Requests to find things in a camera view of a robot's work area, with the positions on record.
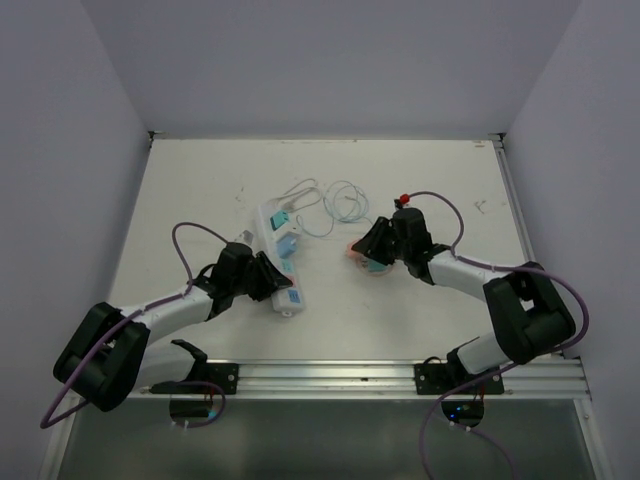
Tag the teal dual usb charger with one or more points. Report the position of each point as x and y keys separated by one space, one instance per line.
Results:
x=279 y=220

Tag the white power strip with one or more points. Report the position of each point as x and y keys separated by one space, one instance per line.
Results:
x=288 y=302

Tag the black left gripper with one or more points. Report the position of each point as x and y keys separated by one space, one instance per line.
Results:
x=273 y=279

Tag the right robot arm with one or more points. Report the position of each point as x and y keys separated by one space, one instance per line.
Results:
x=528 y=316

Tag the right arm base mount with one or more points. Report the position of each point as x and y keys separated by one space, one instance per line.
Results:
x=450 y=377

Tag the light blue charger plug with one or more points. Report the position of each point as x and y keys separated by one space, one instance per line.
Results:
x=286 y=246

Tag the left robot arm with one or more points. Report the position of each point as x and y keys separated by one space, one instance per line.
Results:
x=115 y=351

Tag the orange charger plug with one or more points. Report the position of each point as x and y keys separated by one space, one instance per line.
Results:
x=352 y=254

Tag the aluminium table rail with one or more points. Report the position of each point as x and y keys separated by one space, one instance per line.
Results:
x=553 y=378

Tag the right side aluminium rail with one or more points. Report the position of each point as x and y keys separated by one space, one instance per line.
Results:
x=497 y=139

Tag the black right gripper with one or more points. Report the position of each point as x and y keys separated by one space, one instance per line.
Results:
x=370 y=245

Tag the mint green charger plug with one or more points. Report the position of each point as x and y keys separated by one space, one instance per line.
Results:
x=376 y=269

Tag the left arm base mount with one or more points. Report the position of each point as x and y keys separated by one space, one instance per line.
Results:
x=181 y=368

